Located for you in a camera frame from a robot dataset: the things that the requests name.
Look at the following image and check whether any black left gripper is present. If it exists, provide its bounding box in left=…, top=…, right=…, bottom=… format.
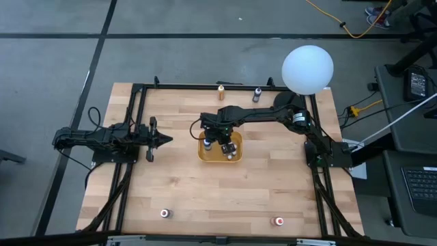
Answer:
left=136, top=115, right=174, bottom=163

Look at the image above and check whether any yellow plastic tray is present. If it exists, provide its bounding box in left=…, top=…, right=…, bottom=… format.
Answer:
left=197, top=131, right=244, bottom=163

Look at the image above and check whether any white globe table lamp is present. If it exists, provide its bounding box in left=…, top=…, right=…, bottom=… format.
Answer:
left=272, top=44, right=335, bottom=112

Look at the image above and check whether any white paper sheet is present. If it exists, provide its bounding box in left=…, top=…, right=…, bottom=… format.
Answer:
left=342, top=138, right=368, bottom=181

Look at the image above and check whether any grey chair leg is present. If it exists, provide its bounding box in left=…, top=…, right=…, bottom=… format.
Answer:
left=0, top=149, right=27, bottom=165

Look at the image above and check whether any dark grey side table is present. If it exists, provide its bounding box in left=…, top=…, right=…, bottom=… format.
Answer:
left=374, top=64, right=437, bottom=154

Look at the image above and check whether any white rod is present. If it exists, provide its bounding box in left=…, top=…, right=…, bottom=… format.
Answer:
left=354, top=92, right=437, bottom=148

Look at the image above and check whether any dark grey laptop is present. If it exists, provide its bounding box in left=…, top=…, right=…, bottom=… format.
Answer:
left=382, top=150, right=437, bottom=240

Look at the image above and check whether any person's shoe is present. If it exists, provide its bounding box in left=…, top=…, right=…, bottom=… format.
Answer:
left=364, top=5, right=389, bottom=17
left=367, top=15, right=391, bottom=30

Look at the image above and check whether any black power brick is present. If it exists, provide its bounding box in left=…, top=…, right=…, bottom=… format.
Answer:
left=404, top=66, right=430, bottom=103

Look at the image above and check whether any black chair base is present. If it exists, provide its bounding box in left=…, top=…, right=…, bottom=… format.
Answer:
left=387, top=0, right=437, bottom=78

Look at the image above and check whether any person's leg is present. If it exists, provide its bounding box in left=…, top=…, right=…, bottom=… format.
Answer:
left=387, top=0, right=432, bottom=27

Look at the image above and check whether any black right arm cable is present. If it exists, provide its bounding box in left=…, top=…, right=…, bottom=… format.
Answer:
left=189, top=118, right=206, bottom=141

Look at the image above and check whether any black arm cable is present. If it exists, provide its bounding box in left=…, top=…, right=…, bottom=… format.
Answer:
left=87, top=106, right=102, bottom=130
left=189, top=118, right=206, bottom=141

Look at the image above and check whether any black aluminium table frame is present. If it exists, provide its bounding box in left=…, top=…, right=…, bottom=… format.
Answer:
left=75, top=75, right=365, bottom=246

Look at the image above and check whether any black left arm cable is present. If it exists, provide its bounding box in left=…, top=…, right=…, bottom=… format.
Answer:
left=87, top=106, right=102, bottom=130

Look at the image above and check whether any black floor power cable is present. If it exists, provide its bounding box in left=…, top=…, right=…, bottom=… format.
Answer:
left=54, top=150, right=100, bottom=191

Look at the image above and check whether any short yellow power cord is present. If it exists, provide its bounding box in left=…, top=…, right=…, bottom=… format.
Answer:
left=350, top=99, right=384, bottom=118

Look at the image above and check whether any yellow extension cord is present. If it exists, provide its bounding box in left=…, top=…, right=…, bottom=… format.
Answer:
left=305, top=0, right=394, bottom=39

